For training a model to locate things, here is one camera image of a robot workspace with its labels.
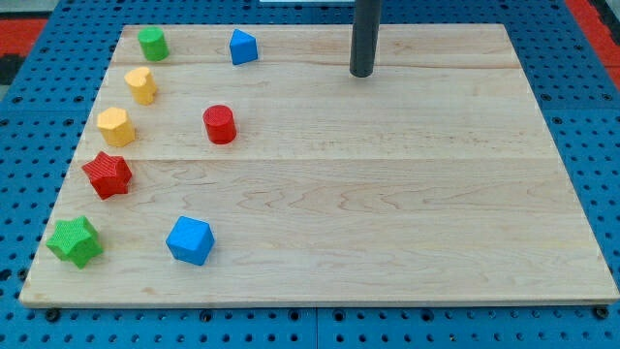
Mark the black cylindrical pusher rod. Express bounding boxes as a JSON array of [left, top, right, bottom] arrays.
[[350, 0, 382, 78]]

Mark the blue cube block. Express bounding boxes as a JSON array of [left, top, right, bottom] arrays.
[[166, 216, 215, 266]]

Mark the green star block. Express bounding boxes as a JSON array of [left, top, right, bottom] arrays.
[[46, 215, 104, 269]]

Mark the red cylinder block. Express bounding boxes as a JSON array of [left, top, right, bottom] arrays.
[[202, 105, 236, 144]]

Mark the red star block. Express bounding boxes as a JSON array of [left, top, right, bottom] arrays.
[[81, 151, 133, 200]]

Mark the yellow heart block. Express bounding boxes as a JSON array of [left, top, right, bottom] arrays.
[[124, 67, 157, 106]]

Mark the green cylinder block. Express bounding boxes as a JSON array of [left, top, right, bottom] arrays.
[[138, 26, 170, 61]]

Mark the blue triangle block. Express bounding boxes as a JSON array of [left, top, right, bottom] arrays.
[[229, 29, 259, 65]]

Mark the yellow hexagon block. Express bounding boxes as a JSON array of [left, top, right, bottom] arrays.
[[97, 107, 136, 147]]

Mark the light wooden board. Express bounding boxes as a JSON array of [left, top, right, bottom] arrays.
[[20, 23, 619, 308]]

